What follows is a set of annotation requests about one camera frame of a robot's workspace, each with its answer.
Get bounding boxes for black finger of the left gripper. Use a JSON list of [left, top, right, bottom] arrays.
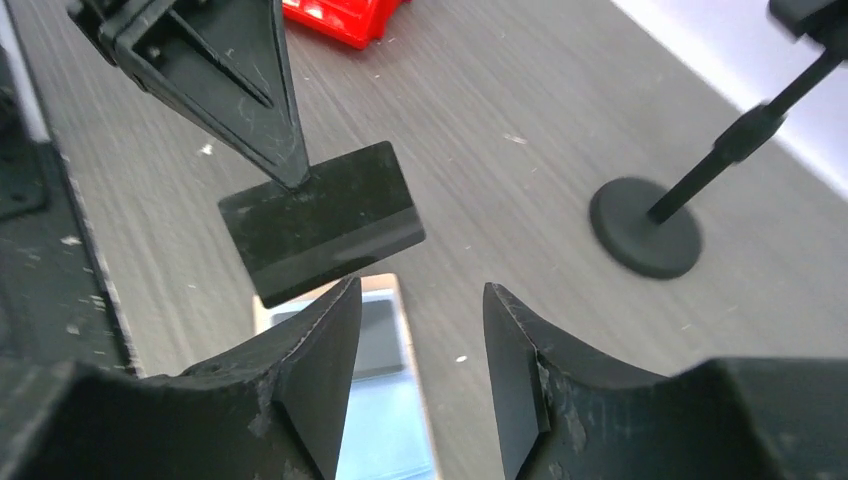
[[67, 0, 309, 188]]

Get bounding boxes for black microphone stand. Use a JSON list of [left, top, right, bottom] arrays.
[[588, 1, 847, 280]]

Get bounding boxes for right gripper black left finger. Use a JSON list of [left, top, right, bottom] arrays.
[[1, 276, 362, 479]]

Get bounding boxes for beige card holder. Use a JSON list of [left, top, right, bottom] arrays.
[[276, 274, 442, 479]]

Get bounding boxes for red two-compartment bin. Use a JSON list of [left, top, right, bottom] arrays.
[[281, 0, 404, 50]]

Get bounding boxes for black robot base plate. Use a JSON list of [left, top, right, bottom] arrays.
[[1, 51, 138, 375]]

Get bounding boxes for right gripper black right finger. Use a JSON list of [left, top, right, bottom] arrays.
[[483, 283, 847, 479]]

